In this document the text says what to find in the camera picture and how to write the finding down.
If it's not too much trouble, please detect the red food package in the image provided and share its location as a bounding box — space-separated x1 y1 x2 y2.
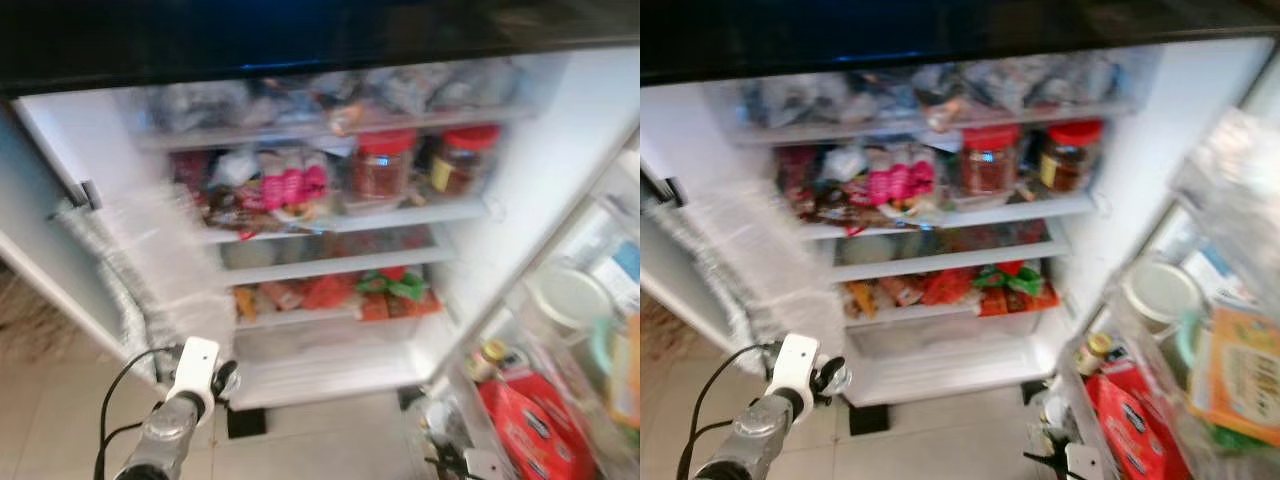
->
476 368 601 480
1084 362 1199 480

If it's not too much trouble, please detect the red lidded clear jar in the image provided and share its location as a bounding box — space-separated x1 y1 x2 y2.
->
1034 119 1104 194
349 127 419 207
957 124 1024 200
429 123 502 199

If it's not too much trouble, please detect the frosted plastic food bag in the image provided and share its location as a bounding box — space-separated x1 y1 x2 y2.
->
150 80 251 134
365 60 521 116
965 55 1121 109
745 75 851 129

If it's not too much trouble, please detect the white lidded round container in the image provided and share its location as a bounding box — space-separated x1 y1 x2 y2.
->
522 262 613 336
1120 258 1207 331

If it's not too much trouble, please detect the pink food packet bundle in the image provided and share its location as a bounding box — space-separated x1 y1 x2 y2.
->
864 145 942 207
257 150 332 213

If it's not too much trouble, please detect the small yellow lidded jar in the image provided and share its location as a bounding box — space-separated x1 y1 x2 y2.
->
470 338 511 383
1074 332 1114 377

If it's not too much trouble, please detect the orange printed box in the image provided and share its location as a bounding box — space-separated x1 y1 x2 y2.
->
1187 303 1280 448
608 315 641 431

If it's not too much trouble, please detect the green snack packet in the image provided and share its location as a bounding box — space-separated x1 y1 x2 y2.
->
355 268 431 303
968 262 1046 298

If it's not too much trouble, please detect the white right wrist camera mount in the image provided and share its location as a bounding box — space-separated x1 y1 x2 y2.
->
1062 443 1105 480
461 447 507 480

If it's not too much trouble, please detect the white fridge with black door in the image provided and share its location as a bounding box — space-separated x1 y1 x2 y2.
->
0 0 641 480
640 0 1280 480

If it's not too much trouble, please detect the orange snack packet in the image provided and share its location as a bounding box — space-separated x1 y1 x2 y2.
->
300 272 353 313
915 267 969 307

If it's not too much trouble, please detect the silver foil sheet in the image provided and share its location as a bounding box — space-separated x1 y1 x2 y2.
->
660 180 796 376
50 190 171 386

